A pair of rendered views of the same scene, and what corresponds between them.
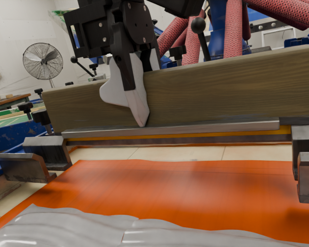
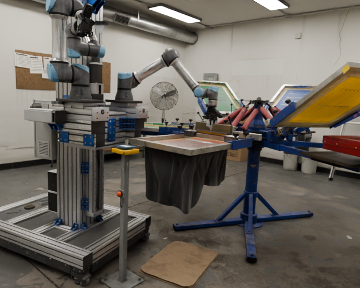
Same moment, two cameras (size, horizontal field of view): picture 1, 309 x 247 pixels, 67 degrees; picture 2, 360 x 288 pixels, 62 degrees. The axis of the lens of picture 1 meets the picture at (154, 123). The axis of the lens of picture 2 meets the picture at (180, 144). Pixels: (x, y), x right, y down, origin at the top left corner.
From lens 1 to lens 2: 223 cm
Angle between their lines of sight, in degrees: 16
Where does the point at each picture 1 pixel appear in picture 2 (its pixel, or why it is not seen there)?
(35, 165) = (191, 133)
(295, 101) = (228, 131)
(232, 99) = (222, 130)
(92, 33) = (207, 116)
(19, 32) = not seen: hidden behind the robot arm
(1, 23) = (145, 62)
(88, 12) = (208, 114)
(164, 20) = (268, 88)
